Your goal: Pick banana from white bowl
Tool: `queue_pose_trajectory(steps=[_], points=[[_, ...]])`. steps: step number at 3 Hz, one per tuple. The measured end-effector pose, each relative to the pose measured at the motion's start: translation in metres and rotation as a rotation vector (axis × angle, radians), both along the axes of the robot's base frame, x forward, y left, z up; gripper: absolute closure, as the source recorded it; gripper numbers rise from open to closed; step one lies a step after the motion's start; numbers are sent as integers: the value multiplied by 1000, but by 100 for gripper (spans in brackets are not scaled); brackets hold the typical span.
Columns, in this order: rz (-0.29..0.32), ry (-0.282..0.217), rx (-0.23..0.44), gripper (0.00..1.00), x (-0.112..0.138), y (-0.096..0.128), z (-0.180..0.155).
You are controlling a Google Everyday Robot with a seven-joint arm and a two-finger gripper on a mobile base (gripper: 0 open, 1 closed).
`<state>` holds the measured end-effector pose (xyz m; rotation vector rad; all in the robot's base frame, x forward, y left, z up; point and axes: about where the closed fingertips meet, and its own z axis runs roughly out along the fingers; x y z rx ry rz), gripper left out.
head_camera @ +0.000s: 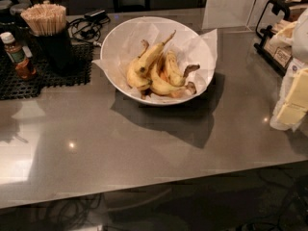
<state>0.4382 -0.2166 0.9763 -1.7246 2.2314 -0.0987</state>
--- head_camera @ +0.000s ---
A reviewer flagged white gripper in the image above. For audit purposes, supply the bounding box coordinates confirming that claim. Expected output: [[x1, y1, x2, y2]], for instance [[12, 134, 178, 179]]
[[269, 9, 308, 131]]

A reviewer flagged small sauce bottle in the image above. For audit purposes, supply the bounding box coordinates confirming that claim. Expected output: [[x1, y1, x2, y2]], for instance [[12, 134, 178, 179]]
[[0, 32, 37, 80]]

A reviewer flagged black power adapter with cable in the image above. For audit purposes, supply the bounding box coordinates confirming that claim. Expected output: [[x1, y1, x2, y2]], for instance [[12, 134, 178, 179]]
[[68, 9, 111, 47]]

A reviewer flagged black rubber mat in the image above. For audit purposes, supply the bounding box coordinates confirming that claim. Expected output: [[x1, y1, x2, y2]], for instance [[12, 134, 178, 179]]
[[0, 44, 93, 100]]

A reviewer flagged white paper liner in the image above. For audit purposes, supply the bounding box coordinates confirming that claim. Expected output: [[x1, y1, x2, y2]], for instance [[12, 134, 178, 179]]
[[91, 18, 218, 104]]

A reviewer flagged yellow banana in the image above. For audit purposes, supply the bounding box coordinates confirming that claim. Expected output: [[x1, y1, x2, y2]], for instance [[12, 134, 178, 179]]
[[126, 39, 151, 91], [149, 63, 196, 98], [134, 32, 176, 76], [164, 51, 200, 87]]

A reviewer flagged black wire rack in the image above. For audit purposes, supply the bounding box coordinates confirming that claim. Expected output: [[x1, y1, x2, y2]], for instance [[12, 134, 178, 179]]
[[254, 0, 308, 76]]

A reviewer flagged white bowl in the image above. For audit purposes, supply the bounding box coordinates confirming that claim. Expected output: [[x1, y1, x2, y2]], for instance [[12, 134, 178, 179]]
[[99, 15, 215, 107]]

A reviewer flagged dark lidded jar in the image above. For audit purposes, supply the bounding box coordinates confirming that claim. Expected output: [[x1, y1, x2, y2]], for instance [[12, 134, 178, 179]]
[[0, 0, 30, 33]]

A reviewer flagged black cup of stir sticks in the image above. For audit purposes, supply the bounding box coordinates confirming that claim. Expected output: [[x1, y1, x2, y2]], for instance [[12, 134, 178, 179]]
[[21, 3, 74, 74]]

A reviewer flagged clear acrylic sign holder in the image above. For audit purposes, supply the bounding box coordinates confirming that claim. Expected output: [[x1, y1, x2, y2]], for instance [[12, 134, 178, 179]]
[[201, 0, 308, 33]]

